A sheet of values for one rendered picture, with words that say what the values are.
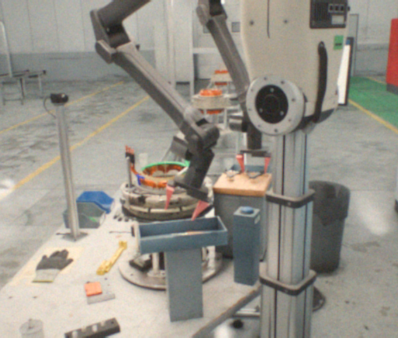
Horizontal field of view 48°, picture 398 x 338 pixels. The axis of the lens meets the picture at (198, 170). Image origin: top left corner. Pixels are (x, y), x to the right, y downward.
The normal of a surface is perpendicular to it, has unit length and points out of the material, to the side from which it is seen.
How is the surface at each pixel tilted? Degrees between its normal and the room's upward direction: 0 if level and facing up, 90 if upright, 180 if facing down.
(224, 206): 90
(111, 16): 103
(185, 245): 90
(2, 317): 0
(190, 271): 90
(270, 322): 90
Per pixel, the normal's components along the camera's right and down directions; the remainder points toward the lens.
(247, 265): -0.43, 0.28
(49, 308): -0.03, -0.96
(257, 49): -0.63, 0.54
